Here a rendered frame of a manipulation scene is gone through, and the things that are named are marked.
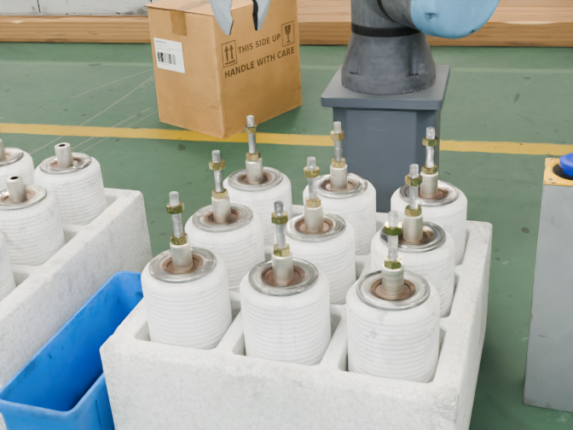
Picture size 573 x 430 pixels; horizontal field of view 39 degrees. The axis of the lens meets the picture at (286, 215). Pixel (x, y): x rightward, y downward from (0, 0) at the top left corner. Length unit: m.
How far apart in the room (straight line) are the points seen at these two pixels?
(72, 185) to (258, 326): 0.44
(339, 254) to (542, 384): 0.32
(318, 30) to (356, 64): 1.44
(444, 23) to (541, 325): 0.41
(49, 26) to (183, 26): 1.21
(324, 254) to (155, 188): 0.85
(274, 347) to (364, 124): 0.51
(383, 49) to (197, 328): 0.56
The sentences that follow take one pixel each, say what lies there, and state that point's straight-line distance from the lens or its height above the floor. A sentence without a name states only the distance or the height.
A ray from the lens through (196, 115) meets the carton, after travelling 1.99.
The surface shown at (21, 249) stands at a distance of 1.12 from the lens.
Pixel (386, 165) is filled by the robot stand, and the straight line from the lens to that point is 1.28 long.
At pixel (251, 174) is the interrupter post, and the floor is 0.26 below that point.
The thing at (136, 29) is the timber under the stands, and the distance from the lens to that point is 2.92.
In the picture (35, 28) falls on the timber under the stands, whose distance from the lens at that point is 3.11.
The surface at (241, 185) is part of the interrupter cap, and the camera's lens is 1.07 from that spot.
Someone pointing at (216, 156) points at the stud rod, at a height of 0.34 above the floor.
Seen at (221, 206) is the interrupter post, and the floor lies 0.27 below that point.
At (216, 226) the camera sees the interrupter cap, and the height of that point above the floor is 0.25.
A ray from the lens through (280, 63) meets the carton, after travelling 2.05.
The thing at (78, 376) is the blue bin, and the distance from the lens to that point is 1.12.
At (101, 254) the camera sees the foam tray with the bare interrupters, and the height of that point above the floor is 0.14.
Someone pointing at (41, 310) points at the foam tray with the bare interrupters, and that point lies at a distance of 1.07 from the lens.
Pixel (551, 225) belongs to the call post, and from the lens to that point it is 0.95.
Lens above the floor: 0.69
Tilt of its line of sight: 27 degrees down
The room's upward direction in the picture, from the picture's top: 4 degrees counter-clockwise
